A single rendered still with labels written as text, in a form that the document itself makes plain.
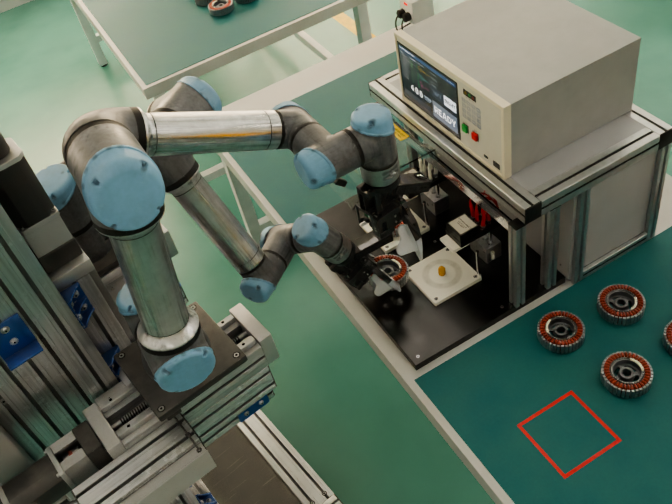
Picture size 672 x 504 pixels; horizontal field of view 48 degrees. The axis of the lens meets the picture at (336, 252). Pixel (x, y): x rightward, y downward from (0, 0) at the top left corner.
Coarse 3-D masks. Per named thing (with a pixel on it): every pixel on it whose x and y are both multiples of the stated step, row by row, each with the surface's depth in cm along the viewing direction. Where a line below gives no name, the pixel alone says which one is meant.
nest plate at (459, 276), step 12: (444, 252) 208; (420, 264) 206; (432, 264) 206; (444, 264) 205; (456, 264) 204; (468, 264) 203; (420, 276) 203; (432, 276) 203; (444, 276) 202; (456, 276) 201; (468, 276) 200; (480, 276) 200; (420, 288) 200; (432, 288) 200; (444, 288) 199; (456, 288) 198; (432, 300) 197; (444, 300) 197
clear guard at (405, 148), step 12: (396, 120) 206; (408, 132) 201; (396, 144) 199; (408, 144) 198; (420, 144) 197; (408, 156) 195; (420, 156) 194; (348, 180) 196; (360, 180) 192; (336, 192) 198; (348, 192) 195; (348, 204) 194
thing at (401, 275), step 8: (384, 256) 201; (392, 256) 201; (384, 264) 202; (392, 264) 201; (400, 264) 199; (392, 272) 198; (400, 272) 196; (408, 272) 198; (400, 280) 195; (392, 288) 196
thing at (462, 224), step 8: (464, 216) 196; (480, 216) 199; (448, 224) 195; (456, 224) 195; (464, 224) 194; (472, 224) 194; (480, 224) 197; (488, 224) 196; (496, 224) 196; (448, 232) 197; (456, 232) 193; (464, 232) 192; (472, 232) 193; (480, 232) 195; (488, 232) 196; (440, 240) 198; (448, 240) 197; (456, 240) 195; (464, 240) 194; (472, 240) 195; (488, 240) 201; (448, 248) 196; (456, 248) 195
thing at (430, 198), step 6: (426, 192) 220; (444, 192) 218; (426, 198) 220; (432, 198) 217; (438, 198) 217; (444, 198) 217; (426, 204) 222; (432, 204) 218; (438, 204) 218; (444, 204) 219; (432, 210) 220; (438, 210) 219; (444, 210) 220
